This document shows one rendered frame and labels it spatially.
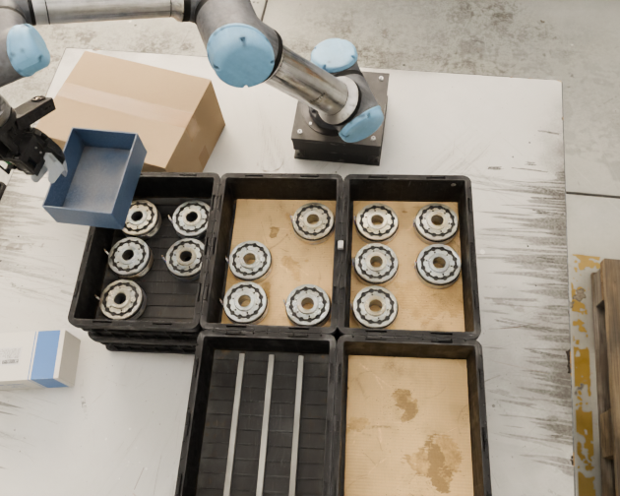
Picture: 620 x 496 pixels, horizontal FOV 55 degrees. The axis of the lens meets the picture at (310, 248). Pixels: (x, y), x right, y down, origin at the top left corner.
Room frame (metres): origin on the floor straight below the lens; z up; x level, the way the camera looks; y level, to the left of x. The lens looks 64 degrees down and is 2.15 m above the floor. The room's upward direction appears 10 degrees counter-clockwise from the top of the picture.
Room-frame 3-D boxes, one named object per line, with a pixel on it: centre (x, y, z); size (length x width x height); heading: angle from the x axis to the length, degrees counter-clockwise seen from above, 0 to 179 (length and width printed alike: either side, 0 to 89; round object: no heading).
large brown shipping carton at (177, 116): (1.12, 0.44, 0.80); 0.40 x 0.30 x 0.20; 62
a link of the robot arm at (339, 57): (1.06, -0.14, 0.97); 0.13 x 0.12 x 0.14; 11
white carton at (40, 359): (0.51, 0.73, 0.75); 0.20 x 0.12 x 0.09; 83
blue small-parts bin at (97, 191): (0.76, 0.42, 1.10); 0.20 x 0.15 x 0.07; 163
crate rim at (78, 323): (0.67, 0.37, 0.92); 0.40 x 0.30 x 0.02; 168
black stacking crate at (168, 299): (0.67, 0.37, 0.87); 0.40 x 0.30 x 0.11; 168
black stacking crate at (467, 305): (0.55, -0.21, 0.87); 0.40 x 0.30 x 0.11; 168
